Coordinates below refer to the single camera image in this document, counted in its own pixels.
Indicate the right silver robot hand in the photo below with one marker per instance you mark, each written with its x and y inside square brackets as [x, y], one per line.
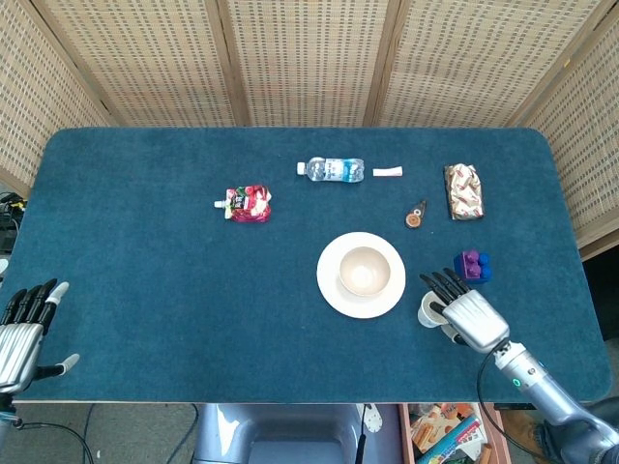
[471, 314]

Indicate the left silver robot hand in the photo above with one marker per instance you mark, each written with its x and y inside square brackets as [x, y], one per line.
[17, 338]

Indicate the white paper cup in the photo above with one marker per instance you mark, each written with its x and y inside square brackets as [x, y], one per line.
[429, 310]

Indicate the cream bowl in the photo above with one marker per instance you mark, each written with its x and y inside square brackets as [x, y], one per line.
[363, 270]

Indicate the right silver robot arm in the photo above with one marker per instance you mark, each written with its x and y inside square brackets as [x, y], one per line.
[546, 396]

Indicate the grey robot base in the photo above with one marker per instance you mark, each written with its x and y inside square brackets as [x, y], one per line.
[290, 435]

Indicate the white round plate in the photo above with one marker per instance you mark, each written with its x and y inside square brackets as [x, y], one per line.
[361, 275]

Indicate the purple and blue toy block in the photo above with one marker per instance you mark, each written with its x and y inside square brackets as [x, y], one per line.
[474, 267]

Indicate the gold foil snack package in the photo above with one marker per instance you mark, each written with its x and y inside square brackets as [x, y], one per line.
[464, 192]

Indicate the pink box of books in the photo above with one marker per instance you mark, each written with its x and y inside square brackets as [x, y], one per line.
[450, 435]

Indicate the small white paper packet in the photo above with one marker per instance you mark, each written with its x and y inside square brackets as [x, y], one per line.
[388, 171]

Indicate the blue felt table cover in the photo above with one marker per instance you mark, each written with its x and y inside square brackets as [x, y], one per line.
[193, 290]

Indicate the clear plastic water bottle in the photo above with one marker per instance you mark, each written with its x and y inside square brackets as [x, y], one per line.
[333, 169]

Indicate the red spouted drink pouch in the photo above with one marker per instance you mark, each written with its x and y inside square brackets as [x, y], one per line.
[247, 204]

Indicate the woven bamboo folding screen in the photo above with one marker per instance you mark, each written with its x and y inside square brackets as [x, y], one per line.
[309, 63]

